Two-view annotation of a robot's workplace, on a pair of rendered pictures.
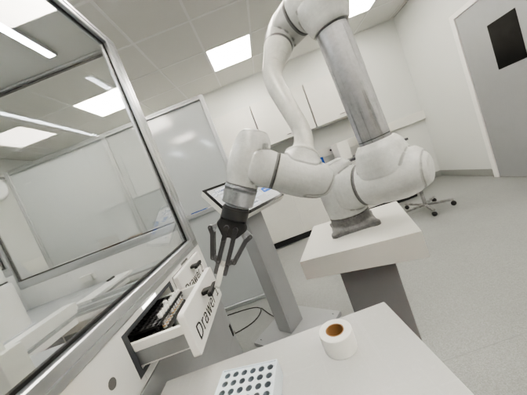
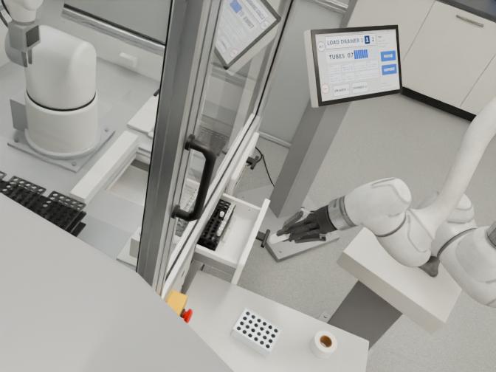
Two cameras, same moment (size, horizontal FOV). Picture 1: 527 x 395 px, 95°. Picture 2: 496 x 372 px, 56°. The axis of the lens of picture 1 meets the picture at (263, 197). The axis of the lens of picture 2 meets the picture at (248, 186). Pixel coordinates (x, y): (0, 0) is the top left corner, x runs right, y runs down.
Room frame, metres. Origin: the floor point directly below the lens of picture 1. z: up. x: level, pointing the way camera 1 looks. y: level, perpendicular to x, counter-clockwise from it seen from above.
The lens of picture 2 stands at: (-0.29, 0.29, 2.00)
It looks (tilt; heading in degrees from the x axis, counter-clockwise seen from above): 43 degrees down; 3
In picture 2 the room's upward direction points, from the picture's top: 19 degrees clockwise
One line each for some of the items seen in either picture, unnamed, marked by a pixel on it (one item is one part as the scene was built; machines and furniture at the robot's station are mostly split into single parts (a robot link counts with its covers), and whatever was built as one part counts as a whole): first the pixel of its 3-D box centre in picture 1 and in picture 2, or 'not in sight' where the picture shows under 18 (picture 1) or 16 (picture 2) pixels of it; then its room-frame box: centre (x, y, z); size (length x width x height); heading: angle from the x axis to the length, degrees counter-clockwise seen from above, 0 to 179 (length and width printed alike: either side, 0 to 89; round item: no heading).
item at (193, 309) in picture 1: (204, 302); (251, 239); (0.67, 0.27, 0.87); 0.29 x 0.02 x 0.11; 179
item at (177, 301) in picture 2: not in sight; (174, 310); (0.35, 0.39, 0.88); 0.07 x 0.05 x 0.07; 179
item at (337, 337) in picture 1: (337, 338); (323, 344); (0.48, -0.04, 0.78); 0.07 x 0.07 x 0.04
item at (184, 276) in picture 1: (191, 274); (242, 164); (0.99, 0.40, 0.87); 0.29 x 0.02 x 0.11; 179
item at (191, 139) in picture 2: not in sight; (194, 184); (0.25, 0.40, 1.45); 0.05 x 0.03 x 0.19; 89
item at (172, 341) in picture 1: (138, 331); (190, 216); (0.68, 0.48, 0.86); 0.40 x 0.26 x 0.06; 89
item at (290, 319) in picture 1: (274, 267); (314, 156); (1.67, 0.11, 0.51); 0.50 x 0.45 x 1.02; 47
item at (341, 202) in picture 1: (340, 186); (442, 220); (0.94, -0.30, 1.00); 0.18 x 0.16 x 0.22; 39
